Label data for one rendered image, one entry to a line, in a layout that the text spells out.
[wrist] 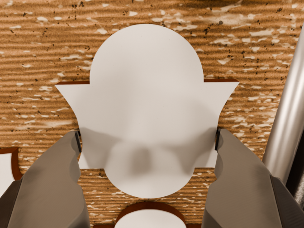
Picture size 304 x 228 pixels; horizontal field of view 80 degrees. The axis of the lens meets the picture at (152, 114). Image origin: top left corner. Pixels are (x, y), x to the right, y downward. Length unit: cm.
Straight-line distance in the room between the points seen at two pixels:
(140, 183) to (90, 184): 5
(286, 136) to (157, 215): 14
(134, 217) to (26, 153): 11
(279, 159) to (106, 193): 16
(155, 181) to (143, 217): 5
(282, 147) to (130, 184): 14
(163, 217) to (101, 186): 6
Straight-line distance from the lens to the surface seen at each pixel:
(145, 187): 17
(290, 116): 19
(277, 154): 21
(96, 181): 18
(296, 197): 27
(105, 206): 20
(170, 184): 16
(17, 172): 20
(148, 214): 19
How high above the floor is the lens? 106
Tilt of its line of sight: 65 degrees down
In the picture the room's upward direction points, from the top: 179 degrees counter-clockwise
